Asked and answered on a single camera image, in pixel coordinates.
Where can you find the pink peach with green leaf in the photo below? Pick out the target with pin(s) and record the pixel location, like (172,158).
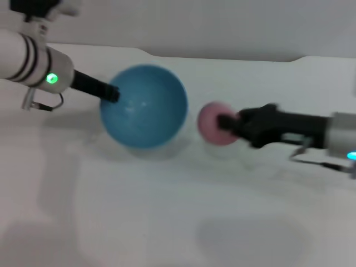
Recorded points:
(208,125)

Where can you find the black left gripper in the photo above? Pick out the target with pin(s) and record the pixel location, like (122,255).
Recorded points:
(89,84)

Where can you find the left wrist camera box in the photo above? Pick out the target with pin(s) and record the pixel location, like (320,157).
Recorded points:
(41,8)

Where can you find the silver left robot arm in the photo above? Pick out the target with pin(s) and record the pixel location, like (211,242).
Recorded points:
(30,64)

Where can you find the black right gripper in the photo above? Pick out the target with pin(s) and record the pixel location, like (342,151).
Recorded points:
(278,125)

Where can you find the blue bowl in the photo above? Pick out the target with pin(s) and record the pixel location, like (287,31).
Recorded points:
(144,116)

